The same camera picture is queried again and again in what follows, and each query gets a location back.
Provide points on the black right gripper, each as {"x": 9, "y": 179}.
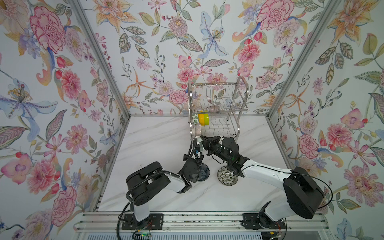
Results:
{"x": 217, "y": 144}

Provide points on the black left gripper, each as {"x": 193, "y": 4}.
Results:
{"x": 190, "y": 157}

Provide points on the dark blue flower bowl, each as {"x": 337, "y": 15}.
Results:
{"x": 204, "y": 173}

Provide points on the lime green bowl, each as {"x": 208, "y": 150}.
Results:
{"x": 206, "y": 119}

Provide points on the yellow bowl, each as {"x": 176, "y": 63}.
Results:
{"x": 201, "y": 119}

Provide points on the green leaf pattern bowl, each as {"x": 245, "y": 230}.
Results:
{"x": 195, "y": 119}

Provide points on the black white speckled bowl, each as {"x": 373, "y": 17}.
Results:
{"x": 227, "y": 177}

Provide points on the pink striped ceramic bowl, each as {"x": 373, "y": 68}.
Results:
{"x": 197, "y": 130}

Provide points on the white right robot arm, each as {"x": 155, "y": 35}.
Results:
{"x": 303, "y": 196}

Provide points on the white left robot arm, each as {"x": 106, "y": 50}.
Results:
{"x": 146, "y": 183}

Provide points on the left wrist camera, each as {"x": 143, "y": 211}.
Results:
{"x": 197, "y": 152}

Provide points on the chrome wire dish rack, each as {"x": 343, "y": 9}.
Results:
{"x": 225, "y": 104}

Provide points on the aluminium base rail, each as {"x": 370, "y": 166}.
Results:
{"x": 205, "y": 226}

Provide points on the aluminium corner post right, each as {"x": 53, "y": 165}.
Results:
{"x": 309, "y": 46}

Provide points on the aluminium corner post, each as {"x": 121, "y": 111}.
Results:
{"x": 309, "y": 46}
{"x": 94, "y": 44}

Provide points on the aluminium corner post left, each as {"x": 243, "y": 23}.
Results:
{"x": 94, "y": 44}

